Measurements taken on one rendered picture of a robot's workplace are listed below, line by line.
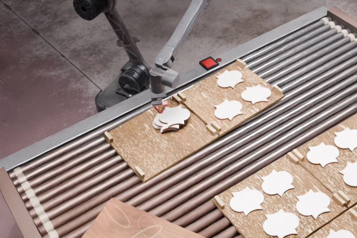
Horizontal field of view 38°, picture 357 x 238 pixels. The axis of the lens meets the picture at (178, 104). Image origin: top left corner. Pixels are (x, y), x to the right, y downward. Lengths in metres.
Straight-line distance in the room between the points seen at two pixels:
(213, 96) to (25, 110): 1.93
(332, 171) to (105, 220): 0.96
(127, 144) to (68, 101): 1.76
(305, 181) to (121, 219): 0.77
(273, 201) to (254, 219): 0.12
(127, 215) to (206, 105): 0.77
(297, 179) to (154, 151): 0.63
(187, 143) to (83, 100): 1.83
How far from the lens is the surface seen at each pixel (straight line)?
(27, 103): 4.19
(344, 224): 2.16
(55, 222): 2.24
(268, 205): 2.17
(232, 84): 2.64
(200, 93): 2.61
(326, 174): 2.30
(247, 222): 2.12
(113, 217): 2.04
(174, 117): 2.42
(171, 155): 2.33
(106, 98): 3.69
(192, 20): 2.33
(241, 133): 2.44
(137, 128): 2.47
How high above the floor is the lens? 2.70
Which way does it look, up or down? 44 degrees down
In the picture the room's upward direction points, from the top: 5 degrees counter-clockwise
